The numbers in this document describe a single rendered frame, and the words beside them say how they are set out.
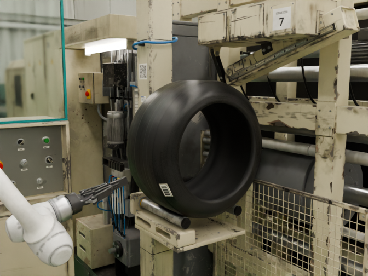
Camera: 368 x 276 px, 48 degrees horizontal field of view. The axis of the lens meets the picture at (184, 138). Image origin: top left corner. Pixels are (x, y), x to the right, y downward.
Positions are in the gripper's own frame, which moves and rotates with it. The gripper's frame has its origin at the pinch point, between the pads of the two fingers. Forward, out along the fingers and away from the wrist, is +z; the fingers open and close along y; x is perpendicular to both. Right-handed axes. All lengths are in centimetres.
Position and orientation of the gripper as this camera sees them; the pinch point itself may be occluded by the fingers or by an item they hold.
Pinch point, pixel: (118, 183)
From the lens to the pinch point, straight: 157.2
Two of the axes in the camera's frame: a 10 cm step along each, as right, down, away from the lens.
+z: 7.9, -3.3, 5.1
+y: -5.7, -1.1, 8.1
